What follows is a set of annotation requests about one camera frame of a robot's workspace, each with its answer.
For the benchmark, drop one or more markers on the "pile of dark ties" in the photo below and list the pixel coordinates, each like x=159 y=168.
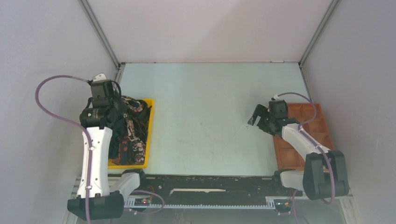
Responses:
x=131 y=136

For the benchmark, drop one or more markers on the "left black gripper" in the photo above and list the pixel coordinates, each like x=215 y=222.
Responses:
x=123 y=108

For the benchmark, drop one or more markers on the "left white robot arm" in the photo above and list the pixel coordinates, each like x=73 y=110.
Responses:
x=96 y=199

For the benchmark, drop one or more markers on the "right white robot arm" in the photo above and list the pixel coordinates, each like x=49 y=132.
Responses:
x=324 y=174

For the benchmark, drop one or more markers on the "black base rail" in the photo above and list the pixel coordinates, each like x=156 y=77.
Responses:
x=217 y=191

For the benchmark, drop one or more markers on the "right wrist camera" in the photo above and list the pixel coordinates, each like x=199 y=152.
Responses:
x=278 y=109

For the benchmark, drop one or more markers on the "brown compartment tray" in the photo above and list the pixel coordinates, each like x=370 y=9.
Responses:
x=286 y=155

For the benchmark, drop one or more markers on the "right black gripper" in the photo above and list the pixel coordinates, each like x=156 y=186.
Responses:
x=261 y=111

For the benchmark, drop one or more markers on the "yellow plastic bin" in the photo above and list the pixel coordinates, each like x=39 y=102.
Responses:
x=148 y=139

